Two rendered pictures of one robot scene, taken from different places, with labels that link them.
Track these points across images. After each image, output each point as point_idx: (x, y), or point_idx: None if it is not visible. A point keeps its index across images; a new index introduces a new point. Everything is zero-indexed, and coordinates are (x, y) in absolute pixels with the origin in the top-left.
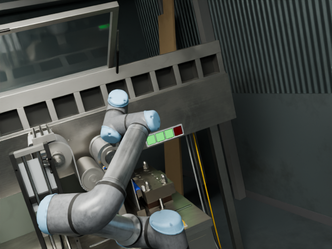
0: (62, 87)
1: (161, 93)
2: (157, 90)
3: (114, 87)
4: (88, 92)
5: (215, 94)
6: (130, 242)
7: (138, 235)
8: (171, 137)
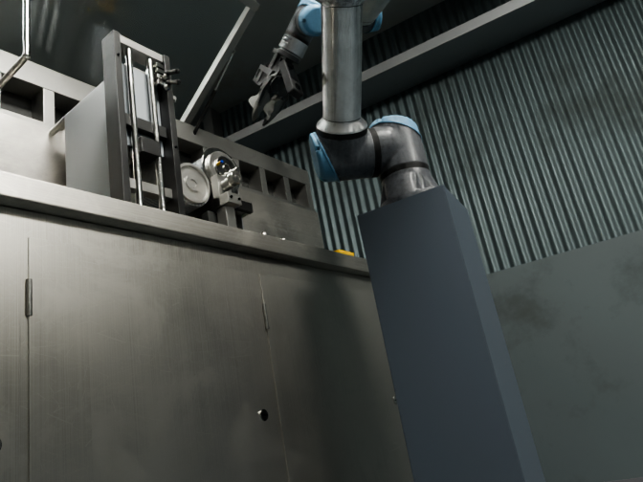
0: None
1: (244, 189)
2: (240, 185)
3: (180, 159)
4: None
5: (305, 230)
6: (357, 127)
7: (366, 124)
8: None
